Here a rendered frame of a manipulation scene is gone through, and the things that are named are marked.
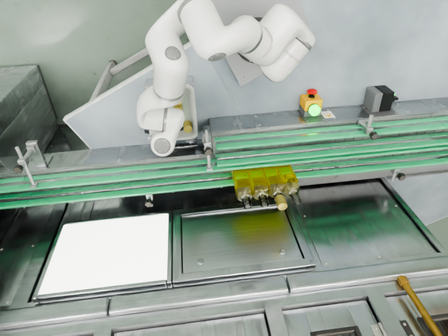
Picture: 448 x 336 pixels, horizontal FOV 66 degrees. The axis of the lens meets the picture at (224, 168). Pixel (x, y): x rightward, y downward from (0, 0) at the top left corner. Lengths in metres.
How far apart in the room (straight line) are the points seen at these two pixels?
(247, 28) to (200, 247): 0.75
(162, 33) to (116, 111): 0.61
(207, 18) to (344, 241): 0.91
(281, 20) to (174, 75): 0.30
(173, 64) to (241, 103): 0.63
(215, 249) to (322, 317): 0.40
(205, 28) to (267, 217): 0.79
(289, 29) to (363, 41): 0.60
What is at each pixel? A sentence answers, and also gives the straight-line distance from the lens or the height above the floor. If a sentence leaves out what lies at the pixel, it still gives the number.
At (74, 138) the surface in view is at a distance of 2.11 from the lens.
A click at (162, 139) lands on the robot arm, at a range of 1.06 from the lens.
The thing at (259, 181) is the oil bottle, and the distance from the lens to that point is 1.25.
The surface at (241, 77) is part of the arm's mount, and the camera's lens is 1.33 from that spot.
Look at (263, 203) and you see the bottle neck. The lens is 1.22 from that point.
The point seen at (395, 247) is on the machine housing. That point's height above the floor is 1.26.
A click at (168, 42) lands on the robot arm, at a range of 0.86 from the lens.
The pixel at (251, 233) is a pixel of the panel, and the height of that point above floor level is 1.15.
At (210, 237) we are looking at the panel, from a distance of 1.27.
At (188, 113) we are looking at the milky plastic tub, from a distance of 1.38.
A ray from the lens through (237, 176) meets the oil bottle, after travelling 1.28.
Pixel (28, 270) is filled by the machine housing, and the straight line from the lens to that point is 1.40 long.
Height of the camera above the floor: 2.02
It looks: 55 degrees down
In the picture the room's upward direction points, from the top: 168 degrees clockwise
